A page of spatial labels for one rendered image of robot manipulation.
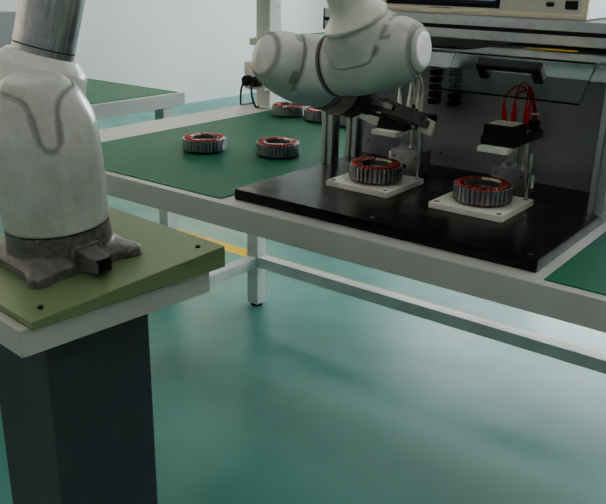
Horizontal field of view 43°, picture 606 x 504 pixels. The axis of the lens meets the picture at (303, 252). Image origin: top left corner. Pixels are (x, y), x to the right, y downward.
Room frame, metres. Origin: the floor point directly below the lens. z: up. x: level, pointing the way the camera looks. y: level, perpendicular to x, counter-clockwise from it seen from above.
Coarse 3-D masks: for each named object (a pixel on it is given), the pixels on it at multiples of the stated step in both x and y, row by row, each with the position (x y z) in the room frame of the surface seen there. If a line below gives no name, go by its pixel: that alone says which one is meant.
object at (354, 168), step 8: (352, 160) 1.60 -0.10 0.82; (360, 160) 1.59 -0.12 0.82; (368, 160) 1.60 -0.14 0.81; (376, 160) 1.61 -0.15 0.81; (384, 160) 1.60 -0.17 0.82; (392, 160) 1.59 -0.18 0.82; (352, 168) 1.55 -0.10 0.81; (360, 168) 1.53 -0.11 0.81; (368, 168) 1.53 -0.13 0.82; (376, 168) 1.52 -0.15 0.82; (384, 168) 1.52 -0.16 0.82; (392, 168) 1.53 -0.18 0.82; (400, 168) 1.54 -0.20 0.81; (352, 176) 1.55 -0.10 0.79; (360, 176) 1.53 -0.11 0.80; (368, 176) 1.52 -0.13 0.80; (376, 176) 1.52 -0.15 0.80; (384, 176) 1.52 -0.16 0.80; (392, 176) 1.53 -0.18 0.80; (400, 176) 1.55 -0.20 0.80
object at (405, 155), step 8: (392, 152) 1.69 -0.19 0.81; (400, 152) 1.68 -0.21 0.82; (408, 152) 1.66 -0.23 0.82; (416, 152) 1.65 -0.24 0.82; (424, 152) 1.66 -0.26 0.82; (400, 160) 1.68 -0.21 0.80; (408, 160) 1.66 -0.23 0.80; (416, 160) 1.65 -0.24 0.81; (424, 160) 1.66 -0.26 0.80; (408, 168) 1.66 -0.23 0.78; (416, 168) 1.65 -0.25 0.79; (424, 168) 1.67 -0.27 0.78
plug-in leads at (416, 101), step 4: (420, 76) 1.70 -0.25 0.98; (416, 80) 1.71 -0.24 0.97; (412, 84) 1.72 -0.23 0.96; (416, 84) 1.70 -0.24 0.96; (412, 88) 1.72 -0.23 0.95; (416, 88) 1.71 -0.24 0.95; (400, 92) 1.69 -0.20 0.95; (416, 92) 1.72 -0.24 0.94; (424, 92) 1.68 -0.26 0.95; (400, 96) 1.69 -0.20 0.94; (408, 96) 1.70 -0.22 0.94; (416, 96) 1.72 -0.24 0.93; (400, 100) 1.69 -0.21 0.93; (408, 100) 1.67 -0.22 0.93; (412, 100) 1.73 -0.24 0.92; (416, 100) 1.66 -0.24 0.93; (420, 100) 1.68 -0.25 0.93; (408, 104) 1.67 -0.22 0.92; (412, 104) 1.73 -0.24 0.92; (416, 104) 1.66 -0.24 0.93; (420, 104) 1.68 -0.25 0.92; (416, 108) 1.66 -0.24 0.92; (420, 108) 1.68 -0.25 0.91
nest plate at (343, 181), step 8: (336, 176) 1.59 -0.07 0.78; (344, 176) 1.59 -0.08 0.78; (408, 176) 1.60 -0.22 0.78; (328, 184) 1.55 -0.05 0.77; (336, 184) 1.54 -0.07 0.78; (344, 184) 1.53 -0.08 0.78; (352, 184) 1.53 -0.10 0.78; (360, 184) 1.53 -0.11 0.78; (368, 184) 1.53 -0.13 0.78; (376, 184) 1.53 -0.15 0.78; (384, 184) 1.53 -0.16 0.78; (392, 184) 1.53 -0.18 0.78; (400, 184) 1.53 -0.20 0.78; (408, 184) 1.54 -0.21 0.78; (416, 184) 1.56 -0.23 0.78; (360, 192) 1.51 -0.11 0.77; (368, 192) 1.49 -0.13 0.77; (376, 192) 1.48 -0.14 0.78; (384, 192) 1.47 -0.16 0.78; (392, 192) 1.49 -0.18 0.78; (400, 192) 1.51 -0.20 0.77
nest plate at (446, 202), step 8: (432, 200) 1.42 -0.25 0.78; (440, 200) 1.42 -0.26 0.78; (448, 200) 1.42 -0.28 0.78; (456, 200) 1.42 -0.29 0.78; (512, 200) 1.43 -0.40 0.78; (520, 200) 1.43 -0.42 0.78; (528, 200) 1.43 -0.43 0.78; (440, 208) 1.40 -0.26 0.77; (448, 208) 1.39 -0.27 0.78; (456, 208) 1.38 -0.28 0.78; (464, 208) 1.37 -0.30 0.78; (472, 208) 1.37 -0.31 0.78; (480, 208) 1.37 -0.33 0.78; (488, 208) 1.37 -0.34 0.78; (496, 208) 1.37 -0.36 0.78; (504, 208) 1.38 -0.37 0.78; (512, 208) 1.38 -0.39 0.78; (520, 208) 1.39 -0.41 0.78; (472, 216) 1.36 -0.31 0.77; (480, 216) 1.35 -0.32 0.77; (488, 216) 1.34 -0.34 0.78; (496, 216) 1.33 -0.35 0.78; (504, 216) 1.33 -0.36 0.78; (512, 216) 1.36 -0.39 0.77
